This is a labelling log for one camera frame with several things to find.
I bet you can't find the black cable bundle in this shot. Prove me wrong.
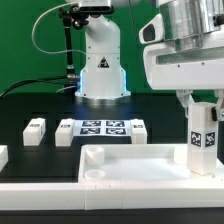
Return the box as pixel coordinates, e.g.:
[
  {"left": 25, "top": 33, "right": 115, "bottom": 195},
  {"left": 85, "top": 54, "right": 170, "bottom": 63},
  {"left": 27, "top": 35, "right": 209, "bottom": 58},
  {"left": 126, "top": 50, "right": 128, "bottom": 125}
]
[{"left": 0, "top": 75, "right": 79, "bottom": 99}]

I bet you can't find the white desk top tray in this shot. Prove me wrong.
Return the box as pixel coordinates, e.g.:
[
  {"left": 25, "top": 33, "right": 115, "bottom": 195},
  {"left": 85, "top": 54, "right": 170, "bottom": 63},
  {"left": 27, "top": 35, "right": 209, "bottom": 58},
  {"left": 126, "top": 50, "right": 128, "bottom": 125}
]
[{"left": 78, "top": 144, "right": 224, "bottom": 185}]

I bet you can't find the white front fence bar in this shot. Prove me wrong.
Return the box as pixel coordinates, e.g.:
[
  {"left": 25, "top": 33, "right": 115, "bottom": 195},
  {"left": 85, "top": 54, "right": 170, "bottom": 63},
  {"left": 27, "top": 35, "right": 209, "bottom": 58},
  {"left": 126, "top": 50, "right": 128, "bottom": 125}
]
[{"left": 0, "top": 182, "right": 224, "bottom": 211}]

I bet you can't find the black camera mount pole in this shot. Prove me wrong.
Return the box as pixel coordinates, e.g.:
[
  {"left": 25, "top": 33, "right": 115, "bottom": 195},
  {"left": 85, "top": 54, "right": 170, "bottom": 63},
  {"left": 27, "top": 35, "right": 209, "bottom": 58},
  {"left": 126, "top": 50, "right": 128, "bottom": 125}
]
[{"left": 59, "top": 5, "right": 88, "bottom": 79}]

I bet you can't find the grey cable loop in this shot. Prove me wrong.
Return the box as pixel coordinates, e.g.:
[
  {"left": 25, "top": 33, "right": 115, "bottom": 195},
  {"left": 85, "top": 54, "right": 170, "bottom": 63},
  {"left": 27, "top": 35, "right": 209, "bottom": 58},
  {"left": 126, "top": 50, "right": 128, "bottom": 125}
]
[{"left": 31, "top": 2, "right": 88, "bottom": 56}]

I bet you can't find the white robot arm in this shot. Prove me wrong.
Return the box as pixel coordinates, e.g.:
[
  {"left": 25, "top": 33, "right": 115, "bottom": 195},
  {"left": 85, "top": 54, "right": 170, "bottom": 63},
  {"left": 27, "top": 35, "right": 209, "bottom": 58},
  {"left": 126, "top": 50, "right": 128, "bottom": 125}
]
[{"left": 66, "top": 0, "right": 224, "bottom": 121}]

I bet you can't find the white left fence bar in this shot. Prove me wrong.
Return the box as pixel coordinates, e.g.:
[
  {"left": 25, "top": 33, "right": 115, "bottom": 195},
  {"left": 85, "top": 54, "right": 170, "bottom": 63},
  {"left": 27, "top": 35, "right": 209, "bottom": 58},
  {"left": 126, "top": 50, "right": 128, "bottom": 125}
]
[{"left": 0, "top": 145, "right": 8, "bottom": 172}]

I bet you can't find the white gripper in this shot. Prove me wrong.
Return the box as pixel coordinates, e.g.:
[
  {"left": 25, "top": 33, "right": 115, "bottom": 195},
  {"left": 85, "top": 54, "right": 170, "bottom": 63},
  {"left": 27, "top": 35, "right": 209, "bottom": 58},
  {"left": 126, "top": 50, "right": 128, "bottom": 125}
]
[{"left": 143, "top": 43, "right": 224, "bottom": 122}]

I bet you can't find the white fence bar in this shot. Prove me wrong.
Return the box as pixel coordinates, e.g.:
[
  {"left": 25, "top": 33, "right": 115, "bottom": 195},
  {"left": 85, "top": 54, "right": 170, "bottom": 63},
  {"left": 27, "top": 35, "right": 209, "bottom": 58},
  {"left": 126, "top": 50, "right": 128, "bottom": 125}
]
[
  {"left": 0, "top": 145, "right": 8, "bottom": 172},
  {"left": 0, "top": 182, "right": 224, "bottom": 211}
]

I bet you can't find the fiducial marker sheet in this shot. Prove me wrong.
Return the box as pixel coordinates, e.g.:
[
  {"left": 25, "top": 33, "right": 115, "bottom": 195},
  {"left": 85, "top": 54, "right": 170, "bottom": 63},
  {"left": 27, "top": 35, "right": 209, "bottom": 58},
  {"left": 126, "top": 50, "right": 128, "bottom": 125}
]
[{"left": 73, "top": 120, "right": 130, "bottom": 136}]

